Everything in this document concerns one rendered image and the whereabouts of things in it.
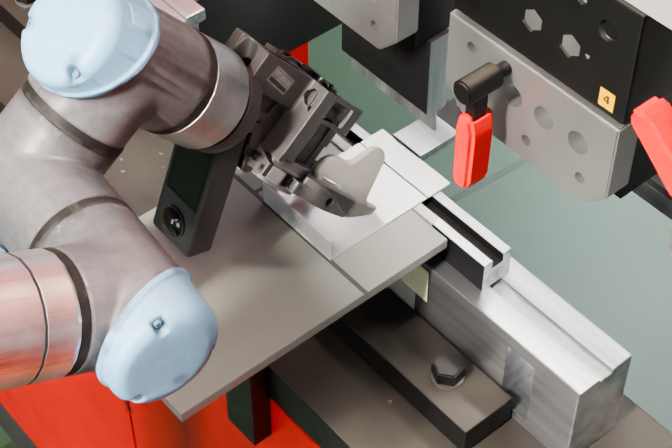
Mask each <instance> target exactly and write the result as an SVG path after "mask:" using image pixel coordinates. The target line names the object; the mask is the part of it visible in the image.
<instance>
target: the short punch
mask: <svg viewBox="0 0 672 448"><path fill-rule="evenodd" d="M448 37H449V29H447V28H446V29H444V30H442V31H441V32H439V33H437V34H435V35H434V36H432V37H430V38H428V39H427V40H425V41H423V42H421V43H420V44H418V45H416V46H413V45H411V44H410V43H409V42H407V41H406V40H405V39H403V40H401V41H400V42H398V43H396V44H393V45H391V46H388V47H386V48H383V49H378V48H376V47H375V46H374V45H372V44H371V43H370V42H368V41H367V40H366V39H364V38H363V37H362V36H361V35H359V34H358V33H357V32H355V31H354V30H353V29H351V28H350V27H349V26H347V25H346V24H345V23H343V22H342V50H343V51H344V52H346V53H347V54H348V55H349V56H350V66H351V67H352V68H353V69H355V70H356V71H357V72H359V73H360V74H361V75H362V76H364V77H365V78H366V79H368V80H369V81H370V82H371V83H373V84H374V85H375V86H377V87H378V88H379V89H380V90H382V91H383V92H384V93H386V94H387V95H388V96H389V97H391V98H392V99H393V100H395V101H396V102H397V103H398V104H400V105H401V106H402V107H404V108H405V109H406V110H408V111H409V112H410V113H411V114H413V115H414V116H415V117H417V118H418V119H419V120H420V121H422V122H423V123H424V124H426V125H427V126H428V127H429V128H431V129H432V130H433V131H435V130H436V118H437V111H438V110H440V109H442V108H443V107H444V105H445V104H446V92H447V82H446V80H445V79H446V65H447V51H448Z"/></svg>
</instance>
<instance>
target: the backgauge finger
mask: <svg viewBox="0 0 672 448"><path fill-rule="evenodd" d="M462 113H463V112H461V110H460V108H459V106H458V104H457V102H456V100H455V98H453V99H452V100H450V101H448V102H447V103H446V104H445V105H444V107H443V108H442V109H440V110H438V111H437V118H436V130H435V131H433V130H432V129H431V128H429V127H428V126H427V125H426V124H424V123H423V122H422V121H420V120H419V119H418V120H416V121H415V122H413V123H411V124H410V125H408V126H406V127H405V128H403V129H401V130H400V131H398V132H396V133H395V134H393V138H395V139H396V140H397V141H398V142H400V143H401V144H402V145H403V146H405V147H406V148H407V149H408V150H410V151H411V152H412V153H414V154H415V155H416V156H417V157H419V158H420V159H421V160H422V161H424V160H425V159H427V158H429V157H430V156H432V155H433V154H435V153H437V152H438V151H440V150H441V149H443V148H445V147H446V146H448V145H450V144H451V143H453V142H454V141H455V137H456V125H457V122H458V118H459V116H460V114H462Z"/></svg>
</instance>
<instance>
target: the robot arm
mask: <svg viewBox="0 0 672 448"><path fill-rule="evenodd" d="M28 16H29V20H28V23H27V27H26V29H24V30H23V31H22V36H21V51H22V57H23V60H24V63H25V66H26V68H27V69H28V71H29V72H30V73H29V75H28V79H27V80H26V81H25V82H24V84H23V85H22V86H21V88H20V89H19V90H18V92H17V93H16V94H15V95H14V97H13V98H12V99H11V101H10V102H9V103H8V104H7V106H6V107H5V108H4V110H3V111H2V112H1V114H0V391H1V390H6V389H10V388H15V387H20V386H25V385H30V384H34V383H39V382H44V381H49V380H54V379H58V378H63V377H68V376H74V375H79V374H83V373H87V372H96V374H97V377H98V379H99V381H100V382H101V383H102V384H103V385H105V386H108V387H109V388H110V389H111V390H112V392H113V393H114V394H115V395H116V396H117V397H119V398H120V399H123V400H129V401H132V402H134V403H148V402H153V401H157V400H160V399H162V398H165V397H167V396H169V395H171V394H173V393H174V392H176V391H178V390H179V389H181V388H182V387H184V386H185V385H186V384H187V383H189V382H190V381H191V380H192V379H193V378H194V377H195V376H196V375H197V374H198V373H199V372H200V371H201V369H202V368H203V367H204V366H205V364H206V363H207V361H208V360H209V358H210V356H211V351H212V350H213V349H214V347H215V343H216V340H217V335H218V325H217V320H216V317H215V314H214V312H213V310H212V309H211V307H210V306H209V305H208V303H207V302H206V301H205V299H204V298H203V297H202V295H201V294H200V293H199V291H198V290H197V288H196V287H195V286H194V284H193V283H192V278H191V275H190V274H189V273H188V272H187V270H186V269H184V268H182V267H179V266H178V265H177V264H176V262H175V261H174V260H173V259H172V258H171V256H170V255H169V254H168V253H167V252H166V251H165V249H164V248H163V247H162V246H161V245H160V243H159V242H158V241H157V240H156V239H155V237H154V236H153V235H152V234H151V233H150V231H149V230H148V229H147V228H146V227H145V225H144V224H143V223H142V222H141V221H140V219H139V218H138V217H137V215H136V214H135V213H134V212H133V211H132V210H131V208H130V207H129V205H128V204H127V203H126V202H125V201H124V199H123V198H122V197H121V196H120V195H119V193H118V192H117V191H116V190H115V189H114V188H113V186H112V185H111V184H110V183H109V182H108V180H107V179H106V178H105V177H104V174H105V173H106V172H107V170H108V169H109V168H110V167H111V165H112V164H113V163H114V161H115V160H116V159H117V158H118V156H119V155H120V154H121V153H122V151H123V150H124V149H125V145H126V144H127V142H128V141H129V140H130V139H131V137H132V136H133V135H134V133H135V132H136V131H137V130H138V128H140V129H143V130H145V131H148V132H150V133H152V134H154V135H157V136H159V137H161V138H163V139H165V140H168V141H170V142H172V143H174V147H173V151H172V155H171V158H170V162H169V165H168V169H167V172H166V176H165V179H164V183H163V187H162V190H161V194H160V197H159V201H158V204H157V208H156V211H155V215H154V219H153V223H154V225H155V226H156V227H157V228H158V229H159V230H160V231H161V232H162V233H163V234H164V235H165V236H166V237H167V238H168V239H169V240H170V241H171V242H172V243H173V244H174V245H175V246H176V247H177V248H178V249H179V250H180V251H181V252H182V253H183V254H184V255H185V256H186V257H192V256H195V255H198V254H201V253H204V252H207V251H209V250H210V249H211V247H212V244H213V241H214V238H215V235H216V232H217V228H218V225H219V222H220V219H221V216H222V212H223V209H224V206H225V203H226V200H227V197H228V193H229V190H230V187H231V184H232V181H233V177H234V174H235V171H236V168H237V166H238V167H239V168H240V169H241V170H242V171H243V172H245V173H246V172H250V171H252V172H253V173H254V174H255V175H256V176H257V177H259V178H260V179H262V180H263V181H264V182H266V183H267V184H269V185H271V186H273V187H274V188H276V189H278V190H280V191H282V192H284V193H286V194H288V195H291V194H294V195H296V196H298V197H300V198H302V199H303V200H305V201H307V202H308V203H310V204H312V205H314V206H315V207H317V208H319V209H321V210H323V211H325V212H328V213H330V214H333V215H336V216H339V217H342V218H343V217H347V218H349V217H359V216H365V215H371V214H372V213H373V212H374V211H375V209H376V208H377V207H375V206H374V205H373V204H371V203H369V202H368V201H367V197H368V194H369V192H370V190H371V188H372V186H373V184H374V182H375V180H376V178H377V176H378V174H379V172H380V169H381V167H382V165H383V163H384V160H385V153H384V151H383V149H382V148H380V147H378V146H371V147H369V148H367V149H366V150H364V151H363V152H361V153H360V154H358V155H357V156H355V157H353V158H352V159H348V160H346V159H343V158H341V157H339V156H337V155H333V154H330V155H326V156H324V157H322V158H321V159H320V160H319V159H317V156H318V155H319V154H320V152H321V151H322V150H323V148H324V147H327V146H328V144H329V143H330V142H331V140H332V139H333V138H334V136H335V135H336V133H337V132H338V133H340V134H342V135H344V136H346V135H347V134H348V132H349V131H350V130H351V128H352V127H353V125H354V124H355V123H356V121H357V120H358V119H359V117H360V116H361V114H362V113H363V111H362V110H361V109H359V108H357V107H356V106H354V105H352V104H350V103H349V102H347V101H346V100H344V99H342V98H341V97H340V96H339V95H337V94H336V92H337V91H336V90H335V89H334V88H333V87H334V85H332V84H331V83H330V82H329V81H327V80H326V79H325V78H323V77H322V76H321V75H320V74H318V73H317V72H316V71H315V70H313V69H312V68H311V67H309V66H307V65H306V64H303V63H301V62H300V61H298V60H297V59H296V58H295V57H293V56H291V54H290V53H289V52H288V51H286V50H283V49H281V50H279V49H278V48H276V47H274V46H273V45H271V44H269V43H268V42H267V43H266V45H265V46H263V45H261V44H260V43H259V42H258V41H256V40H255V39H254V38H253V37H251V36H250V35H249V34H248V33H246V32H244V31H243V30H241V29H239V28H238V27H237V28H236V29H235V31H234V32H233V34H232V35H231V37H230V38H229V39H228V41H227V42H226V44H225V45H224V44H222V43H220V42H218V41H216V40H215V39H213V38H211V37H209V36H207V35H205V34H204V33H202V32H200V31H198V30H196V29H195V28H193V27H191V26H190V25H188V24H186V23H184V22H183V21H181V20H179V19H177V18H176V17H174V16H172V15H170V14H169V13H167V12H165V11H163V10H162V9H160V8H158V7H156V6H155V5H153V3H152V2H151V1H150V0H36V1H35V2H34V4H33V6H32V7H31V9H30V11H29V13H28ZM248 57H251V58H252V59H250V58H248ZM324 117H325V118H324ZM323 176H324V177H326V178H327V179H329V180H331V181H333V182H335V184H333V183H331V182H330V181H328V180H327V179H325V178H324V177H323Z"/></svg>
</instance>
